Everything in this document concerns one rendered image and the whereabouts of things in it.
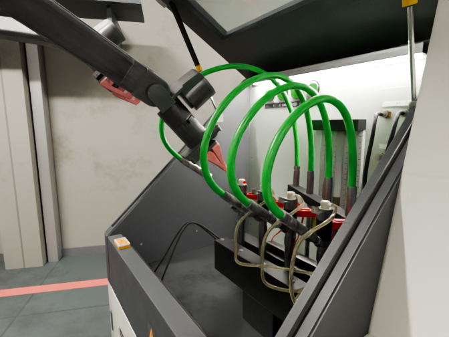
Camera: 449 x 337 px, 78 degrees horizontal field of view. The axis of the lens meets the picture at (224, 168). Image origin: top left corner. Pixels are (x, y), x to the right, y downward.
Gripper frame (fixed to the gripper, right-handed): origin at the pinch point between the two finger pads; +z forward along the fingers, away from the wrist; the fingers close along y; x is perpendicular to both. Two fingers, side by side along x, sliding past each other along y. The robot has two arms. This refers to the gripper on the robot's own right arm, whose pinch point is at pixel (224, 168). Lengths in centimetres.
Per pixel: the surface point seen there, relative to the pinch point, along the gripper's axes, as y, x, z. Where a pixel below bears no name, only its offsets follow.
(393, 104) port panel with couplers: 37.0, -13.2, 13.9
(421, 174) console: 13.7, -35.4, 8.7
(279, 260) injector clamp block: -6.5, -10.6, 20.7
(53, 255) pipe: -138, 226, 18
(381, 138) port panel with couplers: 31.5, -11.0, 19.3
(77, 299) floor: -122, 155, 43
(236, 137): 1.8, -19.2, -8.9
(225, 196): -5.4, -10.8, 0.5
